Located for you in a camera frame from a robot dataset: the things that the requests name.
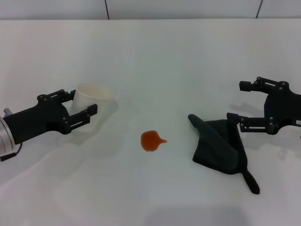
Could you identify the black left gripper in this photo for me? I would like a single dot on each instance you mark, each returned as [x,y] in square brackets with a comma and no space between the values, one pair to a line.
[42,117]

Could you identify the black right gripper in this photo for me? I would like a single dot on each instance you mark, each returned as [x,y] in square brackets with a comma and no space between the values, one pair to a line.
[282,108]

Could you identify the translucent white plastic cup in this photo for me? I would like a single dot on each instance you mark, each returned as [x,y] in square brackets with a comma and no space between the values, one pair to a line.
[103,106]

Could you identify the dark blue rag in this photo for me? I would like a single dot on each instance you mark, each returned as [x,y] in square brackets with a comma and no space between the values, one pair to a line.
[216,148]

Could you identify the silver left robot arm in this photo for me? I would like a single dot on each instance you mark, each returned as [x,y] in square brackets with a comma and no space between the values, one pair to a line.
[5,139]

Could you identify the brown water stain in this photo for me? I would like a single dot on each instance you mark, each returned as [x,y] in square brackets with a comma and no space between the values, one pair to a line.
[150,141]

